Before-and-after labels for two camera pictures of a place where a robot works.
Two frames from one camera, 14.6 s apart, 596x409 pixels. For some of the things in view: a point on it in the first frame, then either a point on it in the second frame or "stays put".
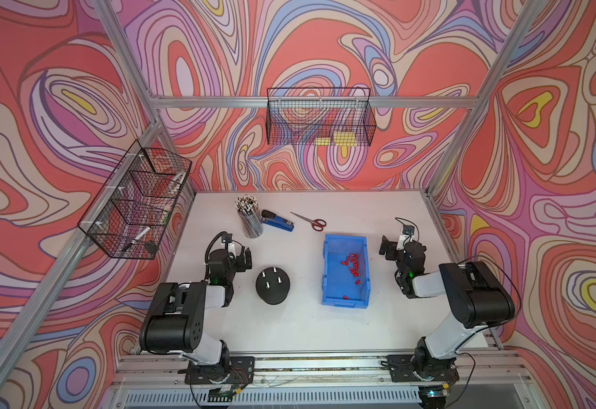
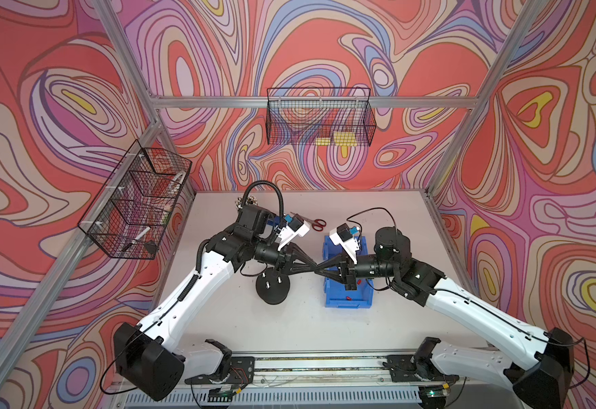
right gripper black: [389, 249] → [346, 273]
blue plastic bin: [346, 282] stays put
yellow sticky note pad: [345, 138] stays put
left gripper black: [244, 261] → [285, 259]
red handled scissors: [318, 224] stays put
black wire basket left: [128, 218] stays put
